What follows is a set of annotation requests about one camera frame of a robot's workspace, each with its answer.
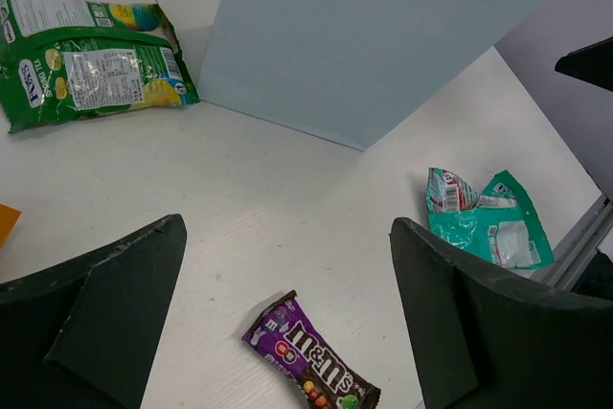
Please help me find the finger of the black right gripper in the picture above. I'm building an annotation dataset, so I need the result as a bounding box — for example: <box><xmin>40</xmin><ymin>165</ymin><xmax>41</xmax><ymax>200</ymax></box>
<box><xmin>555</xmin><ymin>37</ymin><xmax>613</xmax><ymax>92</ymax></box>

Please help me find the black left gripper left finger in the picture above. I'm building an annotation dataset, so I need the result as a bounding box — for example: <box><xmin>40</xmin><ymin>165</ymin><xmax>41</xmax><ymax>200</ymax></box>
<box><xmin>1</xmin><ymin>214</ymin><xmax>187</xmax><ymax>408</ymax></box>

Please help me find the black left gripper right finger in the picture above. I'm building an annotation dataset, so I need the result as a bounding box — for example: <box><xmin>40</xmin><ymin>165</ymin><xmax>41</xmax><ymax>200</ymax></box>
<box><xmin>390</xmin><ymin>217</ymin><xmax>612</xmax><ymax>408</ymax></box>

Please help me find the purple M&M's packet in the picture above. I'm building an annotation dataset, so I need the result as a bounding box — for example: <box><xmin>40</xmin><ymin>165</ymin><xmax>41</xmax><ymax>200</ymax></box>
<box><xmin>241</xmin><ymin>290</ymin><xmax>381</xmax><ymax>409</ymax></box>

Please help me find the green Fox's candy bag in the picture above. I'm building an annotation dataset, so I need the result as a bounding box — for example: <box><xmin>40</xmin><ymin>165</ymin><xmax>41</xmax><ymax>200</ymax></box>
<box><xmin>1</xmin><ymin>0</ymin><xmax>200</xmax><ymax>133</ymax></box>

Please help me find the teal Fox's candy bag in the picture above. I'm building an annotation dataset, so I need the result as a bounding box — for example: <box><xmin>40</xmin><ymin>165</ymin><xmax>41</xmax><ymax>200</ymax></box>
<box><xmin>425</xmin><ymin>168</ymin><xmax>555</xmax><ymax>270</ymax></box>

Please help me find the orange chip bag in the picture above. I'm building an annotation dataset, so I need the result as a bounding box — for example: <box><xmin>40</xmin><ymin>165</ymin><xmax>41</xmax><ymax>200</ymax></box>
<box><xmin>0</xmin><ymin>204</ymin><xmax>21</xmax><ymax>247</ymax></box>

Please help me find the light blue paper bag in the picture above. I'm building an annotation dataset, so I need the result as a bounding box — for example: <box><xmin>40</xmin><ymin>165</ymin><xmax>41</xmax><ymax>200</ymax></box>
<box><xmin>198</xmin><ymin>0</ymin><xmax>549</xmax><ymax>150</ymax></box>

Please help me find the aluminium table edge rail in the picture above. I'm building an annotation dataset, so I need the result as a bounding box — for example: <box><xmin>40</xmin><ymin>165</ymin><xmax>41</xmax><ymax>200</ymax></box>
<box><xmin>530</xmin><ymin>195</ymin><xmax>612</xmax><ymax>291</ymax></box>

